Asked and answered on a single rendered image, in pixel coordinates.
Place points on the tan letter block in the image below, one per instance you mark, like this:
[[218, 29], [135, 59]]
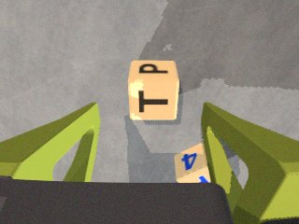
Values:
[[191, 165], [153, 90]]

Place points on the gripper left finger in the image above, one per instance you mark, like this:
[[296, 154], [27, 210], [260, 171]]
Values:
[[32, 155]]

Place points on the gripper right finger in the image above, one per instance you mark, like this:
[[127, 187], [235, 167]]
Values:
[[272, 189]]

